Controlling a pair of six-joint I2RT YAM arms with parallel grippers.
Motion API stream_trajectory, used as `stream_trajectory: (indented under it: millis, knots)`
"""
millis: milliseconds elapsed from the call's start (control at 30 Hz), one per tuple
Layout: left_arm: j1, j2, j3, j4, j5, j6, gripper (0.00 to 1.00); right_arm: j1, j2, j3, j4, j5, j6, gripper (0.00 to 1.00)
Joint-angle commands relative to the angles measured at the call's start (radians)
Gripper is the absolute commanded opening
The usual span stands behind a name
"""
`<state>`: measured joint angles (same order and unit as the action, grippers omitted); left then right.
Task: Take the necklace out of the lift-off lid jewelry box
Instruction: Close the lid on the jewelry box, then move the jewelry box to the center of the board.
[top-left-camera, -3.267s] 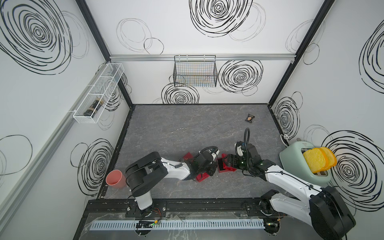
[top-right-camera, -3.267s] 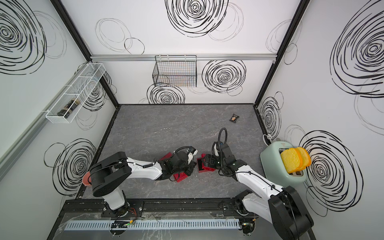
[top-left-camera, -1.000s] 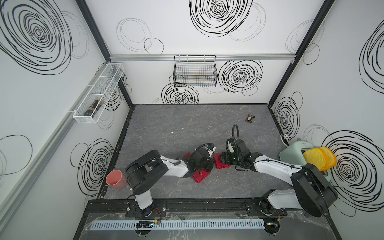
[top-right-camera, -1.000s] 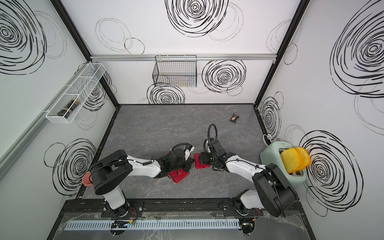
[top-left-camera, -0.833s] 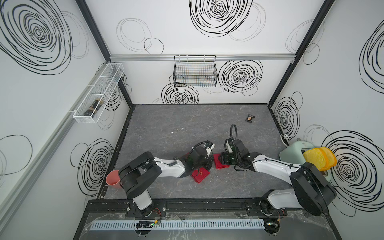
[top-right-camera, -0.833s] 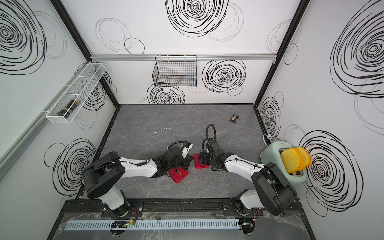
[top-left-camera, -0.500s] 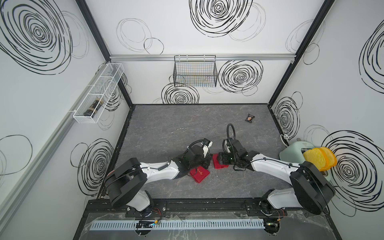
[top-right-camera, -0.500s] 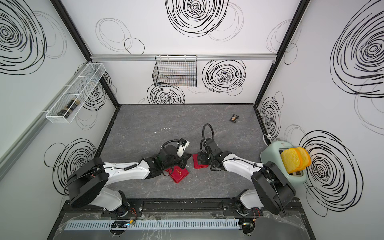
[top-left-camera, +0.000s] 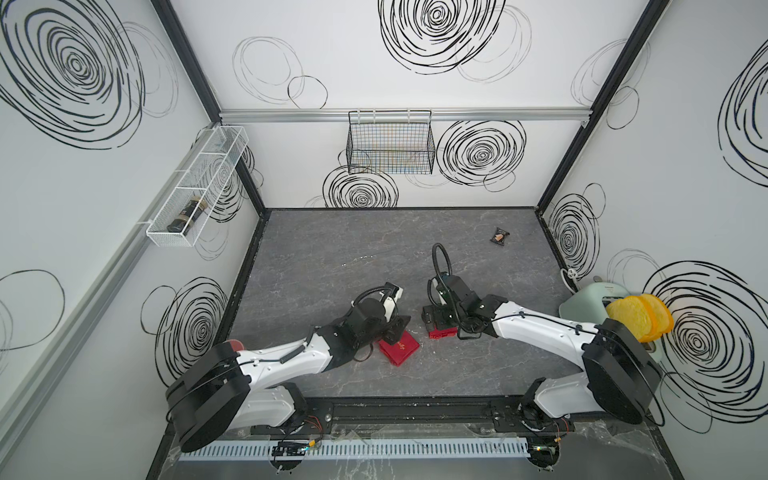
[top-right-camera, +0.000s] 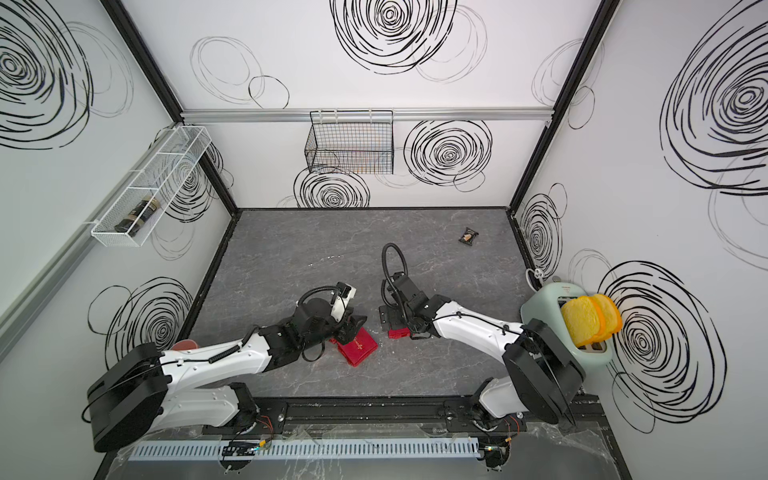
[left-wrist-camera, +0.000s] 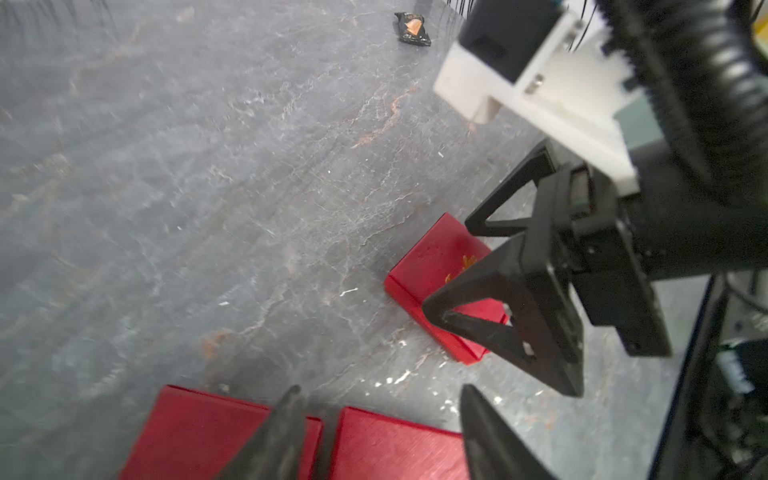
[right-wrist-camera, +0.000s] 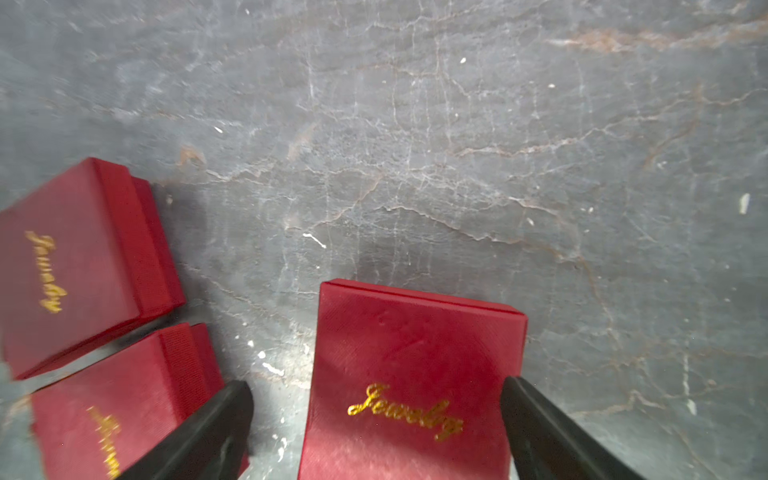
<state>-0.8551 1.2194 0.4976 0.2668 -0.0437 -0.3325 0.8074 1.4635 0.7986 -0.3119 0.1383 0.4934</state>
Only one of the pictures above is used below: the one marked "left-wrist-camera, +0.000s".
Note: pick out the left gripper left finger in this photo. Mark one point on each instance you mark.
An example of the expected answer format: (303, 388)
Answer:
(274, 450)

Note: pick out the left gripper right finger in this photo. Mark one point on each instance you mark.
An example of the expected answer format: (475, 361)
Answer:
(492, 449)

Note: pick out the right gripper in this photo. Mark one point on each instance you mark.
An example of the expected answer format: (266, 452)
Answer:
(519, 302)

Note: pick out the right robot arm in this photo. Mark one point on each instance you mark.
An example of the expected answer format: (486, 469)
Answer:
(667, 109)

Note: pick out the left red jewelry box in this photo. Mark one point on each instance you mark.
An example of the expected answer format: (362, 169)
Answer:
(192, 434)

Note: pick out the red jewelry box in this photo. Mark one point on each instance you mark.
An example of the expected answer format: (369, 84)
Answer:
(373, 446)
(192, 434)

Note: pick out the middle red jewelry box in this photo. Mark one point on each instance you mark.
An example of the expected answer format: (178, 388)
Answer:
(373, 446)

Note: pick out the small dark snack wrapper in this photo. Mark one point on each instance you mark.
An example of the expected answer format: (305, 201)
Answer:
(411, 30)

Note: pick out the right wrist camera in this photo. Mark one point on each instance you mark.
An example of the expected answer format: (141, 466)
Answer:
(551, 67)

